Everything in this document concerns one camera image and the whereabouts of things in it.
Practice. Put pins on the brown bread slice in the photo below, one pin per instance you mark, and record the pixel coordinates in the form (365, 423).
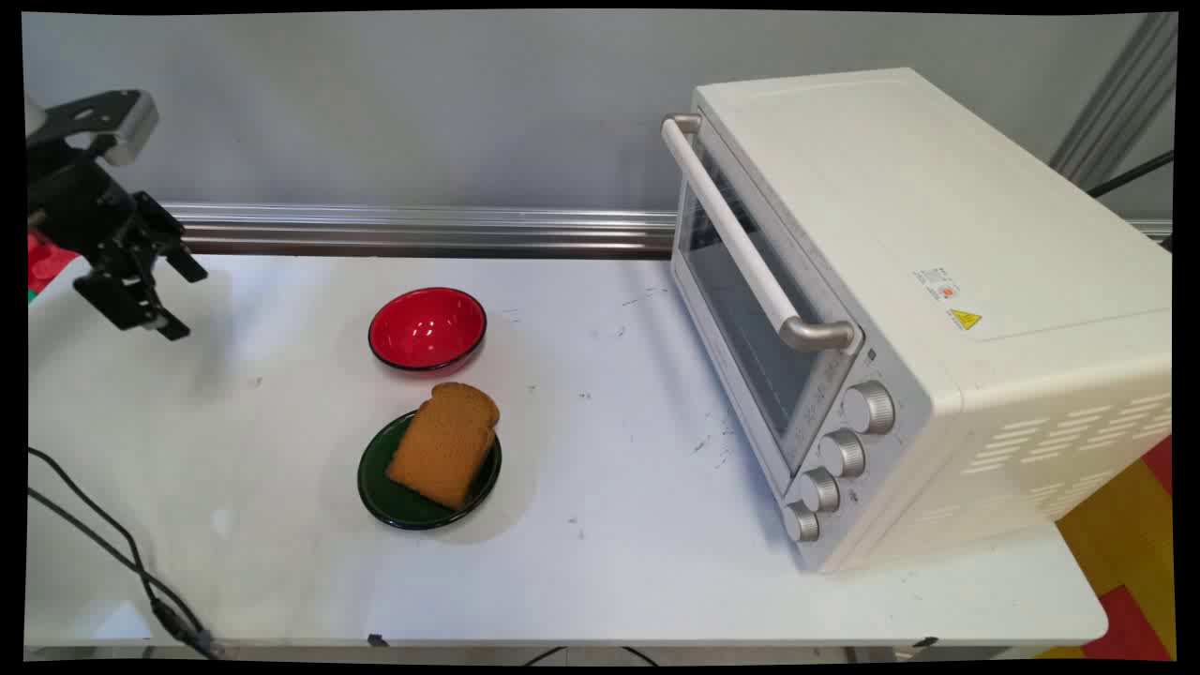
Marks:
(445, 445)

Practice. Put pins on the white label sticker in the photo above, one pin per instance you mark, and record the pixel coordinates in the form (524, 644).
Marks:
(937, 283)

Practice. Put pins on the cream toaster oven body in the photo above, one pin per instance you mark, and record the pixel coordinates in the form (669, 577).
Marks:
(891, 187)

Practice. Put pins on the yellow warning sticker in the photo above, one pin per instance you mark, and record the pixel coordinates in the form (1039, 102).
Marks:
(965, 319)

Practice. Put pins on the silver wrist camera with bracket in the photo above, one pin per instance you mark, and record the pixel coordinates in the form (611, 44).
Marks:
(127, 122)

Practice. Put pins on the dark green plate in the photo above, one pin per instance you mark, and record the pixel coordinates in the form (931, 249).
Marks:
(384, 497)

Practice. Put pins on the aluminium frame post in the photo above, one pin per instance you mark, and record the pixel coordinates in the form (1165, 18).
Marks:
(1116, 103)

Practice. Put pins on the large silver oven knob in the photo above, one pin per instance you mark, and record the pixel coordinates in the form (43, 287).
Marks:
(869, 407)

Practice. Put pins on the aluminium rail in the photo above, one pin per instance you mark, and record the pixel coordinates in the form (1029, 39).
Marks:
(422, 230)

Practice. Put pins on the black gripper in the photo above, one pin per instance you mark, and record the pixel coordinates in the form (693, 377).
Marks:
(80, 202)

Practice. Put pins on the red plastic object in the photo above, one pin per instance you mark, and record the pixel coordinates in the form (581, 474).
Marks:
(43, 262)

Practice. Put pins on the red bowl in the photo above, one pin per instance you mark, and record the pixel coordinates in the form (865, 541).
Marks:
(427, 328)

